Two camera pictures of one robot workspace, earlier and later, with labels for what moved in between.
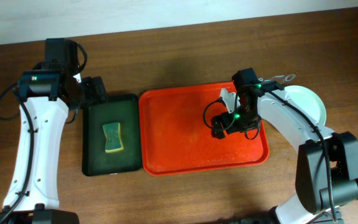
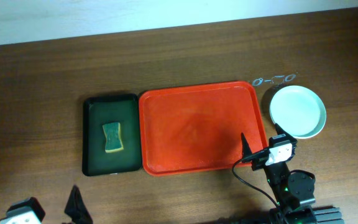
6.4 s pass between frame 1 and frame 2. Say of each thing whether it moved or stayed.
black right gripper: moved
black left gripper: moved
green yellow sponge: stayed
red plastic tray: stayed
